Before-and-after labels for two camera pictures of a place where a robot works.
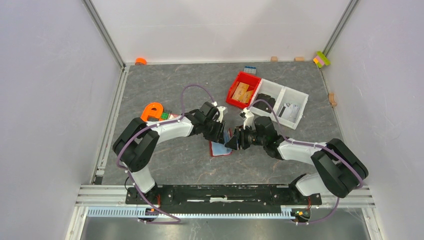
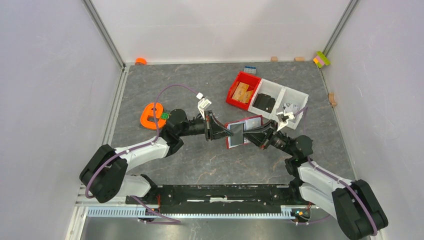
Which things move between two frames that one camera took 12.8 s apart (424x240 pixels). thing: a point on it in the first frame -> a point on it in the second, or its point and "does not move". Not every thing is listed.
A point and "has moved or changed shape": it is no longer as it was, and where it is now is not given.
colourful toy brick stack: [321, 59] does not move
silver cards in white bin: [289, 111] does not move
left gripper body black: [213, 130] does not move
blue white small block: [251, 69] does not move
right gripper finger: [232, 143] -> [257, 137]
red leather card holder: [217, 149] has moved or changed shape
